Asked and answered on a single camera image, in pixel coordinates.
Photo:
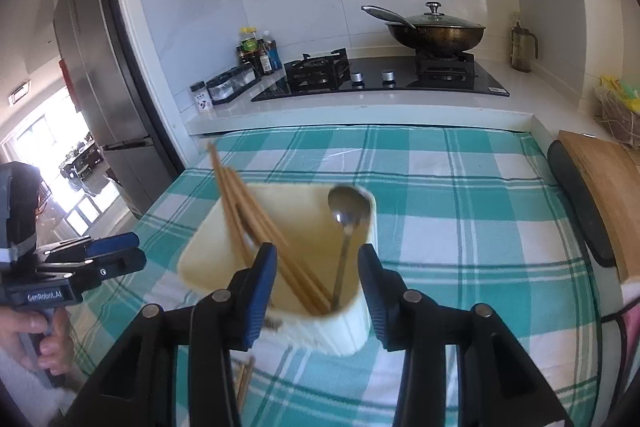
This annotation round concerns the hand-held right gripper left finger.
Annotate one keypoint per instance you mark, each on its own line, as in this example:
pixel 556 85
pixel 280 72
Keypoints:
pixel 260 302

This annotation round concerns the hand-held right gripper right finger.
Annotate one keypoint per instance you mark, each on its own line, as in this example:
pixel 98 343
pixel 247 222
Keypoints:
pixel 375 302

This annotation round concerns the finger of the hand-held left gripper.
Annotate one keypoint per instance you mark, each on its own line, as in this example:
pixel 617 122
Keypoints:
pixel 117 264
pixel 110 243

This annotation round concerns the white ribbed utensil holder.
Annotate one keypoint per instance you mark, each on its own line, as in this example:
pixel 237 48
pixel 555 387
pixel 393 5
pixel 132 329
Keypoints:
pixel 340 332

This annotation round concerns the long metal spoon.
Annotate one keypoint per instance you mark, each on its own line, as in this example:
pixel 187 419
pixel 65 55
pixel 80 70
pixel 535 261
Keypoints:
pixel 345 207

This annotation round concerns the person's left hand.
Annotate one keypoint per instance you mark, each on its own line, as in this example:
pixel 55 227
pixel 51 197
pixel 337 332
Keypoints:
pixel 20 332

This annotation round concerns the green checked tablecloth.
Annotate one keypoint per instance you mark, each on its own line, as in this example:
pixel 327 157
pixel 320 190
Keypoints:
pixel 450 232

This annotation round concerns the steel refrigerator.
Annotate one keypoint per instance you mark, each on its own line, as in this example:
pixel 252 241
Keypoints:
pixel 115 107

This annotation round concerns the red paper decoration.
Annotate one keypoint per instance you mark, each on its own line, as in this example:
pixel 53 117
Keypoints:
pixel 70 84

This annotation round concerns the small white spice jar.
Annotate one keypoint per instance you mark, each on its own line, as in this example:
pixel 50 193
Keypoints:
pixel 201 99

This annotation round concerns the clear seasoning box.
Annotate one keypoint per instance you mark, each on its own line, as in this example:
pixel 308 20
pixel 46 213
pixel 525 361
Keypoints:
pixel 230 86

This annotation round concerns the black gas stove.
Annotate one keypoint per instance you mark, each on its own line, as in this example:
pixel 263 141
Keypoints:
pixel 380 89

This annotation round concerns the black curved pad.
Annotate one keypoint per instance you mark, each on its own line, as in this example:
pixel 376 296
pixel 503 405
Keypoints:
pixel 575 197

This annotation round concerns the dark sauce bottle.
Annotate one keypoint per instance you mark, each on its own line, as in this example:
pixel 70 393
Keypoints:
pixel 261 59

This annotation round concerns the yellow capped sauce bottle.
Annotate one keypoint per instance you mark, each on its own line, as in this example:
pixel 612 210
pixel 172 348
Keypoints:
pixel 247 44

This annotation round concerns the blue bottle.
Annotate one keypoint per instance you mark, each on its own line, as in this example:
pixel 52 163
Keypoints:
pixel 272 54

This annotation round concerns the pink cloth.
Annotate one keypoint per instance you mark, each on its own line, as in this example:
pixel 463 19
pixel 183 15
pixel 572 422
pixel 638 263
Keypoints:
pixel 631 332

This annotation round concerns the wooden cutting board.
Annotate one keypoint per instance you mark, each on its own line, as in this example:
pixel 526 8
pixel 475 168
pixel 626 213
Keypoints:
pixel 610 187

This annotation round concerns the dark frying pan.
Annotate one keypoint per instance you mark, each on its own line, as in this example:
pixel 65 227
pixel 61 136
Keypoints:
pixel 440 39

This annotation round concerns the glass pan lid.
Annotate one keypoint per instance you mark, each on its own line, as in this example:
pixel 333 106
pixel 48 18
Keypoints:
pixel 435 19

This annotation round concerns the yellow plastic bag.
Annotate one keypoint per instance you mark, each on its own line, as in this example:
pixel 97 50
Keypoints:
pixel 622 89

